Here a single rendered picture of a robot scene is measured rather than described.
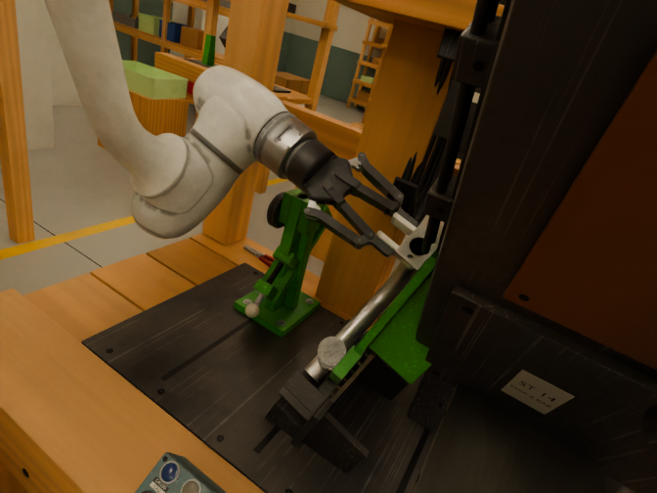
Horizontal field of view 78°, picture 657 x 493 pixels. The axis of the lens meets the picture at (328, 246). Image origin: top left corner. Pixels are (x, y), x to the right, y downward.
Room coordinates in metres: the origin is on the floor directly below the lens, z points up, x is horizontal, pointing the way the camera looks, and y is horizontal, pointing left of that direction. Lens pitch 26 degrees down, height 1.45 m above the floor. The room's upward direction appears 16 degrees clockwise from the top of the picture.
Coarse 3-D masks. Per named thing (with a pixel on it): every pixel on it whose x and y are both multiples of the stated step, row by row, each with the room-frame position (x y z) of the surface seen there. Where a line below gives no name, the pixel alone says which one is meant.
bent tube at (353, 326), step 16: (416, 240) 0.53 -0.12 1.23; (400, 256) 0.50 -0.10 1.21; (416, 256) 0.50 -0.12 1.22; (400, 272) 0.57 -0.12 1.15; (384, 288) 0.58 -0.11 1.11; (400, 288) 0.58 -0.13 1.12; (368, 304) 0.57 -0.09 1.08; (384, 304) 0.57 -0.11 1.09; (352, 320) 0.54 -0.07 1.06; (368, 320) 0.54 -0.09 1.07; (336, 336) 0.52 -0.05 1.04; (352, 336) 0.52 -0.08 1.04; (320, 368) 0.48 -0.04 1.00
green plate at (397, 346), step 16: (432, 256) 0.39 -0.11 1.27; (416, 272) 0.40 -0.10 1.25; (432, 272) 0.40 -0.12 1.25; (416, 288) 0.40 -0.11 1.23; (400, 304) 0.40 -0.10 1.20; (416, 304) 0.40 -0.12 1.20; (384, 320) 0.40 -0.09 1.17; (400, 320) 0.41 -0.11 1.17; (416, 320) 0.40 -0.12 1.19; (368, 336) 0.41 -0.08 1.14; (384, 336) 0.41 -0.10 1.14; (400, 336) 0.41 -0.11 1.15; (384, 352) 0.41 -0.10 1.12; (400, 352) 0.40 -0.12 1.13; (416, 352) 0.40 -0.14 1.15; (400, 368) 0.40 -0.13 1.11; (416, 368) 0.39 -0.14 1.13
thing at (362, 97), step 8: (368, 24) 10.78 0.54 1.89; (376, 24) 10.65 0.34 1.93; (384, 24) 10.58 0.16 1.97; (368, 32) 10.76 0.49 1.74; (376, 32) 11.17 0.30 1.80; (360, 56) 10.77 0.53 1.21; (368, 56) 11.17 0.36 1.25; (360, 64) 10.71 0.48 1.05; (368, 64) 10.63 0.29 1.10; (376, 64) 10.68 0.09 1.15; (352, 80) 10.74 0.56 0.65; (360, 80) 10.72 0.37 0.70; (368, 80) 10.68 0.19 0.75; (352, 88) 10.77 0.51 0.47; (360, 88) 11.16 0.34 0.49; (352, 96) 10.79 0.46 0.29; (360, 96) 10.75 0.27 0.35; (368, 96) 10.67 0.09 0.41; (360, 104) 10.60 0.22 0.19
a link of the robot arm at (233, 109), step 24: (216, 72) 0.65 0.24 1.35; (240, 72) 0.67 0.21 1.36; (216, 96) 0.62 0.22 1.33; (240, 96) 0.62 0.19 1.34; (264, 96) 0.63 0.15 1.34; (216, 120) 0.60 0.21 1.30; (240, 120) 0.60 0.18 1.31; (264, 120) 0.60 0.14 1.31; (216, 144) 0.59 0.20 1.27; (240, 144) 0.60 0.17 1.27; (240, 168) 0.61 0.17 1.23
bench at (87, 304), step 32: (160, 256) 0.83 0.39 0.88; (192, 256) 0.87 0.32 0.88; (224, 256) 0.91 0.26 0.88; (64, 288) 0.63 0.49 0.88; (96, 288) 0.66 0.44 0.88; (128, 288) 0.68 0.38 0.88; (160, 288) 0.71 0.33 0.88; (64, 320) 0.55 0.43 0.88; (96, 320) 0.57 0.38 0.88; (0, 480) 0.44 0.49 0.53
